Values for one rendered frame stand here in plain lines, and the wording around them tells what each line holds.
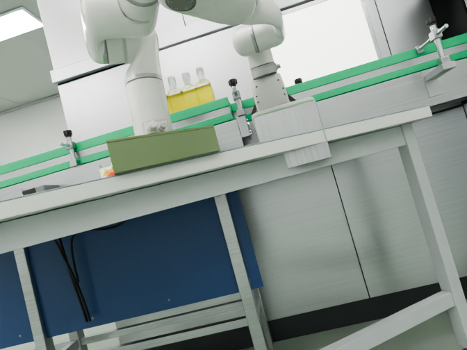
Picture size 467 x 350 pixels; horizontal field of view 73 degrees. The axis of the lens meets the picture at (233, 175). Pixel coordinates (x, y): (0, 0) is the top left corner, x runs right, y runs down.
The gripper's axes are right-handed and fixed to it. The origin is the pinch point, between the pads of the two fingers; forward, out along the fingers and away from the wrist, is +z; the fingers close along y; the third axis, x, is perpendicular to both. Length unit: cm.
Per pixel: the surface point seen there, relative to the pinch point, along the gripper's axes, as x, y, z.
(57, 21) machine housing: -50, 81, -69
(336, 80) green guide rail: -16.8, -24.3, -7.7
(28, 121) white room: -351, 332, -77
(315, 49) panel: -37.6, -24.2, -21.6
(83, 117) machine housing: -38, 80, -24
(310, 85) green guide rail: -16.7, -15.3, -8.5
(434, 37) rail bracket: -6, -53, -11
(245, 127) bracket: -2.6, 10.1, -1.9
